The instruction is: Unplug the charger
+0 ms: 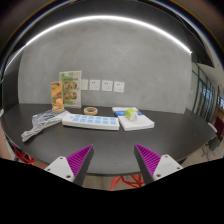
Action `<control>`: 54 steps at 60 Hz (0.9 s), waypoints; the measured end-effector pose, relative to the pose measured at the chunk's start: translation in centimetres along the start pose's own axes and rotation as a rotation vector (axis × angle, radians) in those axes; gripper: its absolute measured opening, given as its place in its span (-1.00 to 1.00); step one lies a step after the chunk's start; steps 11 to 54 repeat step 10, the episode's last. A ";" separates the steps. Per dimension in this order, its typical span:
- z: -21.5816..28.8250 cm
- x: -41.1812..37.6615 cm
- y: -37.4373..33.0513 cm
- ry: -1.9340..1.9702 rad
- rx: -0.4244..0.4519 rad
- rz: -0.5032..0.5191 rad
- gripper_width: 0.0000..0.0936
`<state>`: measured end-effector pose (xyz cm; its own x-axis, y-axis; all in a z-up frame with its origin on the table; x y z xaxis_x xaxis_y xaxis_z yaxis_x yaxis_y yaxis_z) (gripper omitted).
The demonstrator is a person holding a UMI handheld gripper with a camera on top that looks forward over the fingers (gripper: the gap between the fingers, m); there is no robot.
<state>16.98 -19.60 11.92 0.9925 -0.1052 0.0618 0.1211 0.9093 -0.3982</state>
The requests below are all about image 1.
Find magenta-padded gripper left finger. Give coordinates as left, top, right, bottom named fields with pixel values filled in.
left=44, top=144, right=95, bottom=187

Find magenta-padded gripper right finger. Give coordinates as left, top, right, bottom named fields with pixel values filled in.
left=133, top=143, right=184, bottom=186

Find green and white charger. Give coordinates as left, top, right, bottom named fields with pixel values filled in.
left=125, top=108, right=139, bottom=123

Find blue and white booklet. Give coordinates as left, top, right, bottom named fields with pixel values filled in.
left=111, top=106, right=156, bottom=132

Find white power strip blue sockets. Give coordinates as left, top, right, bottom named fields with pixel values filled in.
left=61, top=113, right=121, bottom=132

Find grey chair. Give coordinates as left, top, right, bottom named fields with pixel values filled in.
left=200, top=133, right=224, bottom=163

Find beige tape roll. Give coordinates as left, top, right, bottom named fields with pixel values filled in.
left=83, top=106, right=99, bottom=117

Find green menu sign stand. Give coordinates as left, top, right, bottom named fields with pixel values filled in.
left=58, top=70, right=83, bottom=109

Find black-framed glass partition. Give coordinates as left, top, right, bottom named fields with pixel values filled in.
left=190, top=60, right=224, bottom=125

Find curved ceiling light strip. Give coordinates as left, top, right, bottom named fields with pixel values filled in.
left=3, top=14, right=193, bottom=74

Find red wire chair base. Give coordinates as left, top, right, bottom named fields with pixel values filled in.
left=108, top=173, right=145, bottom=192
left=12, top=144, right=47, bottom=170

